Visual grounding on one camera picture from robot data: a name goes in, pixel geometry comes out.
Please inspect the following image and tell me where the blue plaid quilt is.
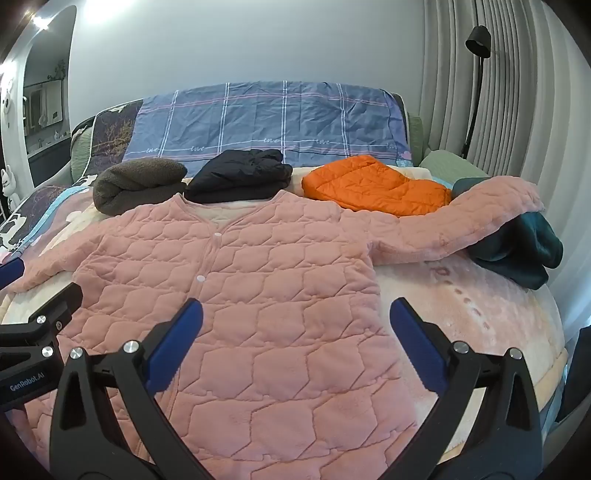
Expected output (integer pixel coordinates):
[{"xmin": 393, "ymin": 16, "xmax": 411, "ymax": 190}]
[{"xmin": 122, "ymin": 80, "xmax": 414, "ymax": 180}]

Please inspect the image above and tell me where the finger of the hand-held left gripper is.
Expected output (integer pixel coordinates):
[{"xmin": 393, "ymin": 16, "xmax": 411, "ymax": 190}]
[
  {"xmin": 0, "ymin": 257, "xmax": 25, "ymax": 289},
  {"xmin": 0, "ymin": 281, "xmax": 84, "ymax": 370}
]

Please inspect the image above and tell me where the green pillow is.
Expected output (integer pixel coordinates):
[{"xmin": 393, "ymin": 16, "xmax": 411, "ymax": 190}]
[{"xmin": 406, "ymin": 95, "xmax": 491, "ymax": 184}]

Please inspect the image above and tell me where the pink plush blanket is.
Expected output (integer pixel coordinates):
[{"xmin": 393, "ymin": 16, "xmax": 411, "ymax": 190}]
[{"xmin": 0, "ymin": 165, "xmax": 570, "ymax": 462}]

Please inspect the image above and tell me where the dark floral pillow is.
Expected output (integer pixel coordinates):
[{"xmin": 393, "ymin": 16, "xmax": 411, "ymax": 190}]
[{"xmin": 85, "ymin": 99, "xmax": 144, "ymax": 177}]

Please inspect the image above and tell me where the colourful printed bedsheet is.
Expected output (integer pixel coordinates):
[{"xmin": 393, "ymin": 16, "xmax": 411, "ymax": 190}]
[{"xmin": 0, "ymin": 173, "xmax": 100, "ymax": 266}]

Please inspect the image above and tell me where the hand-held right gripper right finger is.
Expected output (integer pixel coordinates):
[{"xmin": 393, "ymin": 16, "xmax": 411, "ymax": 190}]
[{"xmin": 389, "ymin": 296, "xmax": 544, "ymax": 480}]

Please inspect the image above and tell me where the orange puffer jacket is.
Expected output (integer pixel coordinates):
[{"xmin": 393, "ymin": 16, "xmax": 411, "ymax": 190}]
[{"xmin": 301, "ymin": 154, "xmax": 453, "ymax": 218}]

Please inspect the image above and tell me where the brown fleece folded garment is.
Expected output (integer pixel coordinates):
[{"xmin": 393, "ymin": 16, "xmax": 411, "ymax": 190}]
[{"xmin": 92, "ymin": 159, "xmax": 188, "ymax": 217}]

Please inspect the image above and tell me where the dark teal garment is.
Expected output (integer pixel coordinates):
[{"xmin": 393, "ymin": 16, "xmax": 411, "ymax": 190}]
[{"xmin": 451, "ymin": 178, "xmax": 564, "ymax": 291}]

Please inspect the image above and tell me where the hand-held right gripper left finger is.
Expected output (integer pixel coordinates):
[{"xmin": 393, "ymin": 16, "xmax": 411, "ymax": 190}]
[{"xmin": 48, "ymin": 298, "xmax": 205, "ymax": 480}]

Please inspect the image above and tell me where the green quilted cushion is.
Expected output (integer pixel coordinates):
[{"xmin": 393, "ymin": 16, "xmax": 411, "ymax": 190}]
[{"xmin": 69, "ymin": 115, "xmax": 99, "ymax": 182}]

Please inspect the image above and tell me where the white cat figurine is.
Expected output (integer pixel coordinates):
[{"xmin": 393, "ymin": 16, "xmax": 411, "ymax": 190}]
[{"xmin": 0, "ymin": 168, "xmax": 22, "ymax": 209}]

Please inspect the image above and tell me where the pink quilted jacket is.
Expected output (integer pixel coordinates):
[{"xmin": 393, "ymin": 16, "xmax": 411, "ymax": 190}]
[{"xmin": 7, "ymin": 178, "xmax": 546, "ymax": 464}]

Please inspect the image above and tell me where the black floor lamp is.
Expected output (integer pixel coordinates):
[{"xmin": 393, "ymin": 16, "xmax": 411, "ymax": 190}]
[{"xmin": 461, "ymin": 25, "xmax": 493, "ymax": 160}]

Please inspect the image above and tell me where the black folded jacket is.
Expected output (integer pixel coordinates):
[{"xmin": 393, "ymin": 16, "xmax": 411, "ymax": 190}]
[{"xmin": 185, "ymin": 148, "xmax": 294, "ymax": 204}]

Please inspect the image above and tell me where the grey curtain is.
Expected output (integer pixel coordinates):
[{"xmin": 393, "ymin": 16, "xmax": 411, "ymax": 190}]
[{"xmin": 419, "ymin": 0, "xmax": 591, "ymax": 326}]

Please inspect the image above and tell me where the white arched mirror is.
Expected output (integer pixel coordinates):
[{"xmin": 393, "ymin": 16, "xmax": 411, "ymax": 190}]
[{"xmin": 0, "ymin": 7, "xmax": 78, "ymax": 197}]

